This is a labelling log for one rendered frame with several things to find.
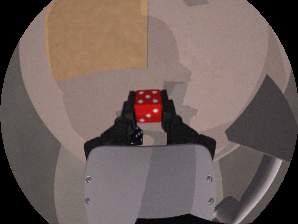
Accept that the tan flat mat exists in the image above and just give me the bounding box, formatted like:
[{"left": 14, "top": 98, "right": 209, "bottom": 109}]
[{"left": 44, "top": 0, "right": 148, "bottom": 82}]

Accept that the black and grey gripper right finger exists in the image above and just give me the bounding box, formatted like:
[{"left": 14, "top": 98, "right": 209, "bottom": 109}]
[{"left": 160, "top": 90, "right": 216, "bottom": 160}]

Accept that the red die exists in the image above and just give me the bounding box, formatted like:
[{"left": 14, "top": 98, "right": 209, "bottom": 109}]
[{"left": 134, "top": 90, "right": 162, "bottom": 123}]

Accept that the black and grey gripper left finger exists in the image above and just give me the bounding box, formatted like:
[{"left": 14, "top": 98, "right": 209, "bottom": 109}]
[{"left": 84, "top": 91, "right": 137, "bottom": 161}]

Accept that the black die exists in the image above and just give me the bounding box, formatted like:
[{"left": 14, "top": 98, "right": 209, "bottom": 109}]
[{"left": 131, "top": 126, "right": 143, "bottom": 146}]

